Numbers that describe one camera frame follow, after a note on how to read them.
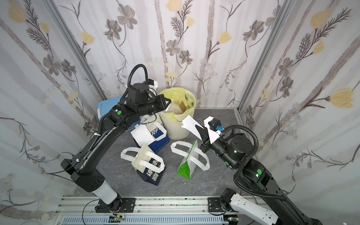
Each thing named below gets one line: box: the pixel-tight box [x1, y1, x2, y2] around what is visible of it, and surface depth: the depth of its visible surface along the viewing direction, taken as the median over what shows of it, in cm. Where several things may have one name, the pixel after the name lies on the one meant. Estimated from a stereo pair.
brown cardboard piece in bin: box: [179, 100, 187, 113], surface depth 94 cm
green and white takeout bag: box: [170, 139, 211, 180], surface depth 73 cm
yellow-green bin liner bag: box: [162, 87, 197, 122], surface depth 94 cm
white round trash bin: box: [158, 87, 197, 141], surface depth 92 cm
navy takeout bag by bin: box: [130, 113, 171, 154], surface depth 83 cm
